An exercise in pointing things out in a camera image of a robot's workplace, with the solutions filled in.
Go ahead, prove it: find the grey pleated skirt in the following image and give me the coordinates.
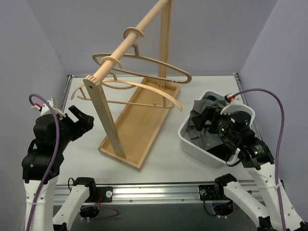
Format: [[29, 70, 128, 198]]
[[187, 98, 226, 151]]

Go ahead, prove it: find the beige plastic hanger front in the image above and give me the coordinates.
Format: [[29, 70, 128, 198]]
[[71, 57, 183, 113]]

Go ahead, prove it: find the beige plastic hanger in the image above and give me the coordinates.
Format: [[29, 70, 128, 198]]
[[92, 26, 193, 84], [71, 57, 183, 113]]

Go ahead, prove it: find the dark blue denim skirt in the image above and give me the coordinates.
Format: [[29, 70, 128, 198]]
[[207, 96, 217, 101]]

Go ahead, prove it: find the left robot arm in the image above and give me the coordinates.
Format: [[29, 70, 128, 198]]
[[22, 106, 97, 231]]

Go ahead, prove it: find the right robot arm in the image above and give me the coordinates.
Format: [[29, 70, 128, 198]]
[[191, 105, 308, 231]]

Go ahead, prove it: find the white plastic basket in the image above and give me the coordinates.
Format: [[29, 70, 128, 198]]
[[178, 96, 256, 168]]

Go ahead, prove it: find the wooden clothes rack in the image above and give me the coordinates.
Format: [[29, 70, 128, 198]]
[[82, 0, 173, 170]]

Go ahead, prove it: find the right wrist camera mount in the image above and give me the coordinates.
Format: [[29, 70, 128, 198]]
[[220, 94, 252, 115]]

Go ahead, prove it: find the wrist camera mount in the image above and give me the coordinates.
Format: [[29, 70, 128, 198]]
[[220, 94, 252, 115], [31, 97, 66, 119]]

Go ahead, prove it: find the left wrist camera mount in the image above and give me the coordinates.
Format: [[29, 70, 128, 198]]
[[31, 97, 66, 119]]

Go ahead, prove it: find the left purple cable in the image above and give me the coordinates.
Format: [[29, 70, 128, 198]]
[[25, 93, 120, 231]]

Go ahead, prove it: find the purple cable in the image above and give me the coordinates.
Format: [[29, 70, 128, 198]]
[[231, 88, 287, 231], [25, 93, 120, 231]]

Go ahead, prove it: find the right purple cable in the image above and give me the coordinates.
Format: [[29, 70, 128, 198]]
[[231, 88, 287, 231]]

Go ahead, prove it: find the aluminium mounting rail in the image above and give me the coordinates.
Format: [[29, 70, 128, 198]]
[[54, 180, 263, 205]]

